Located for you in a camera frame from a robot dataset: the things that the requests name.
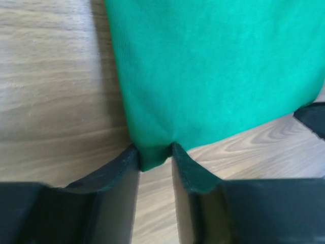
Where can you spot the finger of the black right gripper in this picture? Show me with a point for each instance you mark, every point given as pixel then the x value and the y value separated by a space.
pixel 312 117

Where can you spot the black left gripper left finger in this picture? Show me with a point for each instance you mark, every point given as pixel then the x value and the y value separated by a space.
pixel 98 208

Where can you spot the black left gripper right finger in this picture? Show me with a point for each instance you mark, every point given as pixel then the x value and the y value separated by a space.
pixel 213 210

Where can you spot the green t shirt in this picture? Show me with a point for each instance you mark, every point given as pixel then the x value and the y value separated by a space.
pixel 197 72

